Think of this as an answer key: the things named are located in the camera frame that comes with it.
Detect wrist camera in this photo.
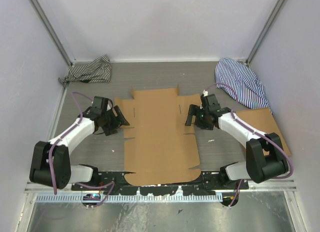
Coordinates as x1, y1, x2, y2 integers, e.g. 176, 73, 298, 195
92, 96, 113, 111
201, 90, 220, 110

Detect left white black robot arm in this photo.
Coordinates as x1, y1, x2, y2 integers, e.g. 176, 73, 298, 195
29, 106, 129, 191

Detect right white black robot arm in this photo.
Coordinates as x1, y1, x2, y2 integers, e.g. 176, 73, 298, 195
185, 104, 294, 190

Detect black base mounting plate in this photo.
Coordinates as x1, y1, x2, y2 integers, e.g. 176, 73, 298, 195
70, 170, 250, 196

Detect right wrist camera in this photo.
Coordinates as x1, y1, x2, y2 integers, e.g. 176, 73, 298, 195
201, 90, 220, 110

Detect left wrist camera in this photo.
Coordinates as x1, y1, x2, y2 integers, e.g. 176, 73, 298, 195
92, 96, 113, 111

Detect folded brown cardboard box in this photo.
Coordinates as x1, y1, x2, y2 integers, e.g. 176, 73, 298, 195
236, 108, 292, 156

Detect left aluminium corner post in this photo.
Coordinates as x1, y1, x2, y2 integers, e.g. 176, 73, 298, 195
29, 0, 73, 66

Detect white slotted cable duct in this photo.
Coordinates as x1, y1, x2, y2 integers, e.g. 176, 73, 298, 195
35, 193, 223, 204

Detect blue white striped cloth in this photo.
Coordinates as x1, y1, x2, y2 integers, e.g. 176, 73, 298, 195
215, 58, 271, 109

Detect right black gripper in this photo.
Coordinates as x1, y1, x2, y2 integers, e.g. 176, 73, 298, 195
185, 104, 215, 131

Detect aluminium front rail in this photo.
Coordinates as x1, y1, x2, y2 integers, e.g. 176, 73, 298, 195
23, 171, 298, 193

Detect right aluminium corner post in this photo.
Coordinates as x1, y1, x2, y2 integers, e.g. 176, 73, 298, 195
245, 0, 287, 67

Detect aluminium corner post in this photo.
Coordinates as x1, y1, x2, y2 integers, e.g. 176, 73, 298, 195
245, 0, 287, 67
29, 0, 73, 66

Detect brown cardboard box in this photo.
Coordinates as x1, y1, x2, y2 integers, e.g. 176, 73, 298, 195
236, 108, 292, 156
115, 87, 201, 186

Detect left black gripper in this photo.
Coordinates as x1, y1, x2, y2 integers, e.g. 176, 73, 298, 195
102, 105, 130, 136

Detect black white striped cloth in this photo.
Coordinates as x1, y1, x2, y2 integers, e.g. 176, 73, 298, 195
58, 55, 112, 88

